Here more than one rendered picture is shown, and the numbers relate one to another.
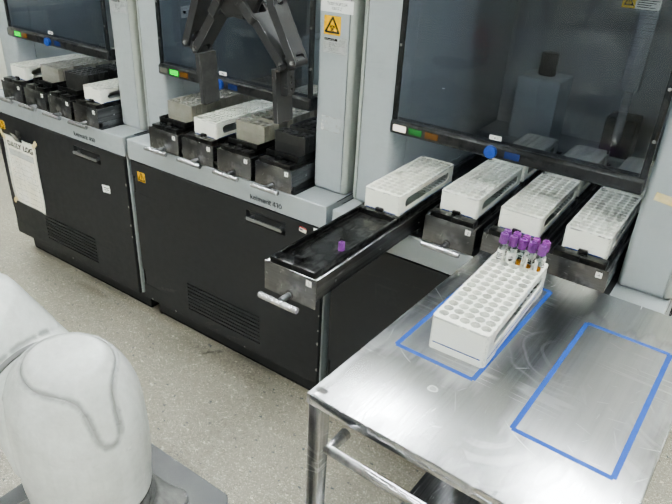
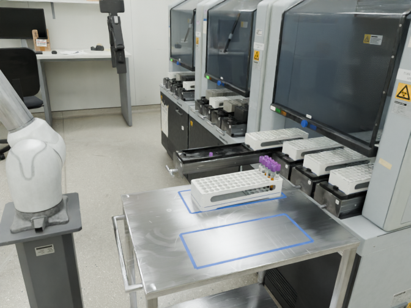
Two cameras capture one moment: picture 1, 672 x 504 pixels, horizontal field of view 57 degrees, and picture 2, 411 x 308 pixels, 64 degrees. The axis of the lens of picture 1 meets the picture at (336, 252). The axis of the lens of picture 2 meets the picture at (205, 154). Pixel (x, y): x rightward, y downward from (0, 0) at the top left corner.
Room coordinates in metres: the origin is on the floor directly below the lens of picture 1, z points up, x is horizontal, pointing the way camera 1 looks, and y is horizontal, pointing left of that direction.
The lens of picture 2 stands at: (0.06, -0.74, 1.39)
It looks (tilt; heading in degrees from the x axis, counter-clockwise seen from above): 23 degrees down; 34
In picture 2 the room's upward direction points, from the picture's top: 2 degrees clockwise
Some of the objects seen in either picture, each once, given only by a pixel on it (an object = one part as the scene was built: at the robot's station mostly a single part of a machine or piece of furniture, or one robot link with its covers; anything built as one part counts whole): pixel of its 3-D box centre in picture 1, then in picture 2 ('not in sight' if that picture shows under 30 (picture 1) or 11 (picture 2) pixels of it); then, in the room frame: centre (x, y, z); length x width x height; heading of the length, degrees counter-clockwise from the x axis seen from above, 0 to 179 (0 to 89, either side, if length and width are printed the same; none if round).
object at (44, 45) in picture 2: not in sight; (41, 40); (2.41, 3.23, 1.02); 0.22 x 0.17 x 0.24; 56
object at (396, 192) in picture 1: (411, 185); (276, 139); (1.51, -0.18, 0.83); 0.30 x 0.10 x 0.06; 146
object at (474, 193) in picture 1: (482, 188); (315, 148); (1.51, -0.37, 0.83); 0.30 x 0.10 x 0.06; 146
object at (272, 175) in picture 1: (336, 147); (273, 121); (1.93, 0.02, 0.78); 0.73 x 0.14 x 0.09; 146
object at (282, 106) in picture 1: (282, 94); (120, 62); (0.79, 0.08, 1.24); 0.03 x 0.01 x 0.07; 145
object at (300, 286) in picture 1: (372, 228); (242, 154); (1.36, -0.09, 0.78); 0.73 x 0.14 x 0.09; 146
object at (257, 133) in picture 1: (252, 132); (229, 106); (1.82, 0.27, 0.85); 0.12 x 0.02 x 0.06; 57
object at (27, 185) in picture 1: (21, 172); (163, 118); (2.40, 1.32, 0.43); 0.27 x 0.02 x 0.36; 56
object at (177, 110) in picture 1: (182, 111); (210, 95); (1.99, 0.53, 0.85); 0.12 x 0.02 x 0.06; 57
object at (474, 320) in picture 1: (492, 302); (236, 187); (0.94, -0.28, 0.85); 0.30 x 0.10 x 0.06; 147
